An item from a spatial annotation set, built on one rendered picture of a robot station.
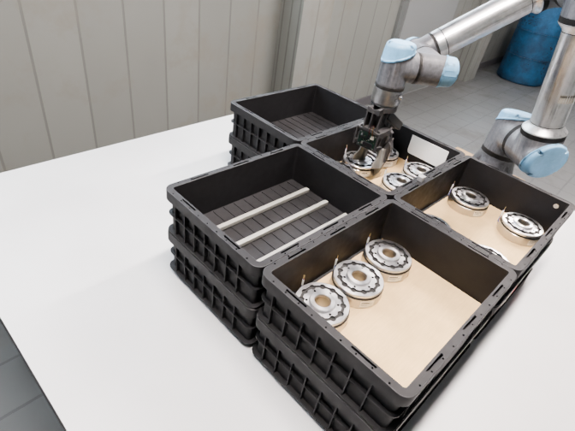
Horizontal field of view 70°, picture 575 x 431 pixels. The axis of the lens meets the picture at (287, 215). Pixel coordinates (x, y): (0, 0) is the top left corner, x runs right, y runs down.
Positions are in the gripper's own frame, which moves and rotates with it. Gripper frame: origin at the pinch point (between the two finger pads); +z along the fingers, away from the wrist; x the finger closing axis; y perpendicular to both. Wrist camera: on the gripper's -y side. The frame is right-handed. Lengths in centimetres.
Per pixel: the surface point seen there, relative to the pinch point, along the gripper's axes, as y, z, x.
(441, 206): -2.0, 2.0, 22.8
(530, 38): -519, 30, -76
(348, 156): 2.3, -1.3, -6.2
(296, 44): -121, 12, -128
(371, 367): 63, -8, 37
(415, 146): -17.6, -3.7, 5.0
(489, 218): -7.9, 2.0, 34.2
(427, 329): 41, 2, 39
